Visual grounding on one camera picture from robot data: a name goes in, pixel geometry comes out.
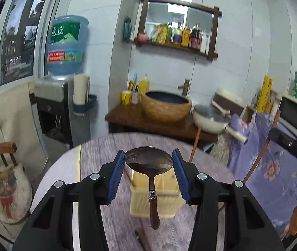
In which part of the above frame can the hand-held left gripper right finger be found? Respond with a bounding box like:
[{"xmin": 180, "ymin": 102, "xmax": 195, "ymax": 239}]
[{"xmin": 171, "ymin": 149, "xmax": 286, "ymax": 251}]

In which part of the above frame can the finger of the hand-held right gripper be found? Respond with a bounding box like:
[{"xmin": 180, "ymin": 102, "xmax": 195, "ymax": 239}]
[{"xmin": 269, "ymin": 128, "xmax": 297, "ymax": 160}]

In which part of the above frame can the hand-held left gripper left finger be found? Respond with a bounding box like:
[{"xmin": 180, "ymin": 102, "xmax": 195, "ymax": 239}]
[{"xmin": 12, "ymin": 149, "xmax": 126, "ymax": 251}]

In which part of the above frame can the cream plastic utensil holder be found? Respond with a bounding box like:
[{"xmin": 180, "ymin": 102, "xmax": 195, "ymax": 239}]
[{"xmin": 130, "ymin": 166, "xmax": 185, "ymax": 218}]

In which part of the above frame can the metal spoon wooden handle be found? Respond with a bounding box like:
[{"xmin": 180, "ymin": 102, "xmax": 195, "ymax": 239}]
[{"xmin": 124, "ymin": 146, "xmax": 173, "ymax": 231}]

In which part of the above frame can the dark gold-banded chopstick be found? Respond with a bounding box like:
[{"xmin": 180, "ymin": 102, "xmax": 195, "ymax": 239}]
[{"xmin": 134, "ymin": 229, "xmax": 150, "ymax": 251}]

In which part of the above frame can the white microwave oven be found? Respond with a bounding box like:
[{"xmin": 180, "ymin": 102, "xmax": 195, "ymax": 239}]
[{"xmin": 278, "ymin": 92, "xmax": 297, "ymax": 143}]

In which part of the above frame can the purple floral cloth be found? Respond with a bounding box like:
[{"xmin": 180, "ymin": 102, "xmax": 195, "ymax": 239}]
[{"xmin": 227, "ymin": 110, "xmax": 297, "ymax": 238}]

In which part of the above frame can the grey patterned cloth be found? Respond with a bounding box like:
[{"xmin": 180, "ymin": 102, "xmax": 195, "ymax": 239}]
[{"xmin": 208, "ymin": 133, "xmax": 232, "ymax": 166}]

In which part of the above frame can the wooden crate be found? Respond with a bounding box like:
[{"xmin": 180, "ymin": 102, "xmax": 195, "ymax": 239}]
[{"xmin": 242, "ymin": 105, "xmax": 256, "ymax": 123}]

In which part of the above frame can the yellow wrap roll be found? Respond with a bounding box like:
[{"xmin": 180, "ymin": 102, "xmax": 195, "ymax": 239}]
[{"xmin": 257, "ymin": 75, "xmax": 272, "ymax": 113}]

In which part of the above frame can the wooden sink counter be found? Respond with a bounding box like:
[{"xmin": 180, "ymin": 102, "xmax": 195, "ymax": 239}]
[{"xmin": 105, "ymin": 103, "xmax": 218, "ymax": 147}]

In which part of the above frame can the wicker sink basin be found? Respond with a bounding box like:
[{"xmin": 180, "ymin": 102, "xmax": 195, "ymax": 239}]
[{"xmin": 141, "ymin": 91, "xmax": 193, "ymax": 123}]

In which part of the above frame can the white brown rice cooker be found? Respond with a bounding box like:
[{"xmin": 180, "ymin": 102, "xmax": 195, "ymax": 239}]
[{"xmin": 212, "ymin": 88, "xmax": 251, "ymax": 115}]

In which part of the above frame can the yellow cup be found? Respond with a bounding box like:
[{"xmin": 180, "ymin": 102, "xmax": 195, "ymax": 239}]
[{"xmin": 122, "ymin": 90, "xmax": 132, "ymax": 105}]

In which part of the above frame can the pink soap dispenser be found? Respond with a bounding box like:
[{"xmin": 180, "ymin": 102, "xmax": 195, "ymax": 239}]
[{"xmin": 131, "ymin": 85, "xmax": 140, "ymax": 104}]

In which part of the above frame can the grey water dispenser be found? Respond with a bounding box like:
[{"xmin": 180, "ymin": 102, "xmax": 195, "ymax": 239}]
[{"xmin": 34, "ymin": 74, "xmax": 91, "ymax": 153}]

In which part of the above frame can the bronze faucet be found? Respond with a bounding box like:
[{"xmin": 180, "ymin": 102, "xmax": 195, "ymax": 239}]
[{"xmin": 178, "ymin": 78, "xmax": 191, "ymax": 97}]

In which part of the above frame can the yellow detergent bottle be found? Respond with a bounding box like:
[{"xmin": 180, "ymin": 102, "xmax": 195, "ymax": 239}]
[{"xmin": 138, "ymin": 74, "xmax": 150, "ymax": 96}]

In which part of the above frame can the cream paper roll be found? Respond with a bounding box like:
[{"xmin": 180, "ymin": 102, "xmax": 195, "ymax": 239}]
[{"xmin": 73, "ymin": 73, "xmax": 90, "ymax": 104}]

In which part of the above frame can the cat print cushion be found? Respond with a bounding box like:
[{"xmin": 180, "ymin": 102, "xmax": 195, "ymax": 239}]
[{"xmin": 0, "ymin": 162, "xmax": 33, "ymax": 224}]

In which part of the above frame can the beige cloth cover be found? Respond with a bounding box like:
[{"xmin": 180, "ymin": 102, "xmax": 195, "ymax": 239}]
[{"xmin": 0, "ymin": 81, "xmax": 50, "ymax": 186}]

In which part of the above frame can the white squeeze bottle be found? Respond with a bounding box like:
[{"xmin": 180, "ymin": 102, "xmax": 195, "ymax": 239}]
[{"xmin": 200, "ymin": 30, "xmax": 210, "ymax": 54}]

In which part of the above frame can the yellow label bottle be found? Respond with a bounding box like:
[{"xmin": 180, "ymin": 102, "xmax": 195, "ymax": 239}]
[{"xmin": 182, "ymin": 24, "xmax": 191, "ymax": 47}]

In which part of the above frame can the dark soy sauce bottle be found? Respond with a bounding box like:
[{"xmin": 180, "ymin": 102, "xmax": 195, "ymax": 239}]
[{"xmin": 191, "ymin": 23, "xmax": 202, "ymax": 49}]

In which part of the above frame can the blue water jug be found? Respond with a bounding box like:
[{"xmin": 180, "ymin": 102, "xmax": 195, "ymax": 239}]
[{"xmin": 46, "ymin": 15, "xmax": 89, "ymax": 80}]

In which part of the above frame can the purple label oil bottle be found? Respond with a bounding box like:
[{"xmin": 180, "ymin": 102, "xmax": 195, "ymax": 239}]
[{"xmin": 173, "ymin": 22, "xmax": 183, "ymax": 46}]

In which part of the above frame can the yellow seasoning packet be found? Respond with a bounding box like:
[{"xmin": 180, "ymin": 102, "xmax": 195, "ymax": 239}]
[{"xmin": 155, "ymin": 24, "xmax": 169, "ymax": 45}]

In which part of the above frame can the green hanging packet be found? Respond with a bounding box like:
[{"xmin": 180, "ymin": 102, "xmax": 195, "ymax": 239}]
[{"xmin": 123, "ymin": 16, "xmax": 133, "ymax": 42}]

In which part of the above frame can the wooden framed mirror shelf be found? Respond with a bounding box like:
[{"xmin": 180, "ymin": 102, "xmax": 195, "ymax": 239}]
[{"xmin": 135, "ymin": 0, "xmax": 222, "ymax": 61}]

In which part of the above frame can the white framed window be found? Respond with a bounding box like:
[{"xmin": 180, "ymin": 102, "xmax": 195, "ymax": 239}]
[{"xmin": 0, "ymin": 0, "xmax": 63, "ymax": 93}]

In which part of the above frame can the dark teal wall holder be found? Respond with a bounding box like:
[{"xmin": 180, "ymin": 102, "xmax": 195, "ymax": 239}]
[{"xmin": 72, "ymin": 94, "xmax": 97, "ymax": 115}]

